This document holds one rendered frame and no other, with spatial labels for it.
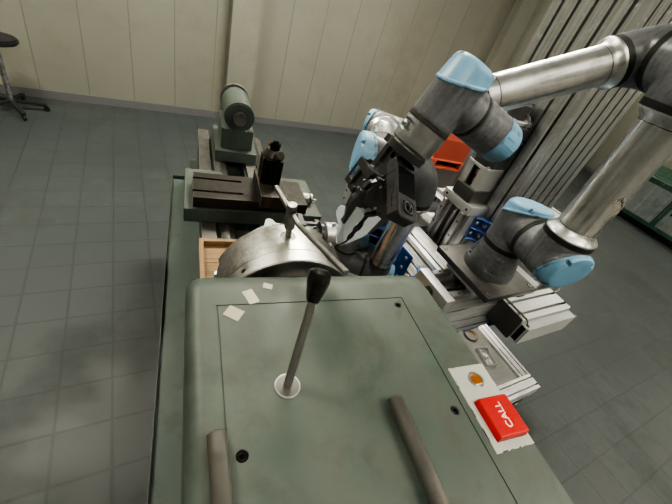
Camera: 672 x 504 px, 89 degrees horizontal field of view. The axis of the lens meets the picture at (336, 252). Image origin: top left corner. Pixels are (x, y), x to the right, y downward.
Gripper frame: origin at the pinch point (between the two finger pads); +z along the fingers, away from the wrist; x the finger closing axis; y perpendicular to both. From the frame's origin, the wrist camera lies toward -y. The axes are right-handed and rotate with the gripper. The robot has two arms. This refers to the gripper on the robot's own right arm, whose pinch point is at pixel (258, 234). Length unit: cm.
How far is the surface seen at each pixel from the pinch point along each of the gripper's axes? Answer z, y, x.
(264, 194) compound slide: -7.0, 32.3, -6.0
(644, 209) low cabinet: -644, 214, -75
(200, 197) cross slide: 14.8, 34.6, -11.2
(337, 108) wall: -166, 391, -72
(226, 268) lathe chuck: 10.3, -21.6, 6.9
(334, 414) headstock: -1, -60, 17
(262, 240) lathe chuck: 3.3, -19.8, 13.7
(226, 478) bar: 14, -66, 19
